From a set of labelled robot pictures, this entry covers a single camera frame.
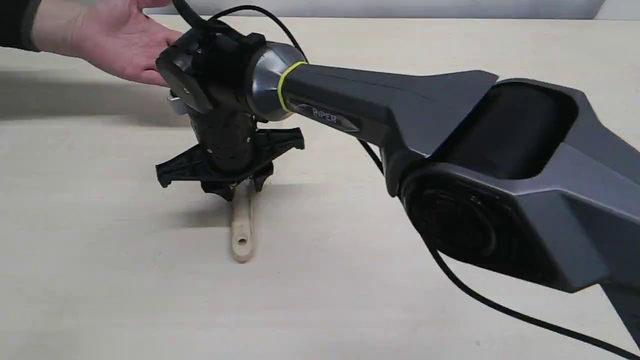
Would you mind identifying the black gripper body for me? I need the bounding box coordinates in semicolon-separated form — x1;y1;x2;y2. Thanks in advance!
188;107;256;174

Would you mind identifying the person's forearm, dark sleeve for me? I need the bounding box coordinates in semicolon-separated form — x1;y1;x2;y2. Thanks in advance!
0;0;89;58

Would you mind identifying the person's open bare hand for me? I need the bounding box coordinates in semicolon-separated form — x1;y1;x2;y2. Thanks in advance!
71;0;182;87

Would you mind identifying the wide wooden paint brush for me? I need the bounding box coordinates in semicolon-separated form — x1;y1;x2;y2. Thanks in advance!
230;180;256;264

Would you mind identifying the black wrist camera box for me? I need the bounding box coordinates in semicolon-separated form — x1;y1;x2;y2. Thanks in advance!
156;28;266;114

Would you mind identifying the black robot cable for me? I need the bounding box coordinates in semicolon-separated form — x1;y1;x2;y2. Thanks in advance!
172;0;640;360

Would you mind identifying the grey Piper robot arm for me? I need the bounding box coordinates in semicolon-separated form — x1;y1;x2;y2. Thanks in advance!
156;38;639;342

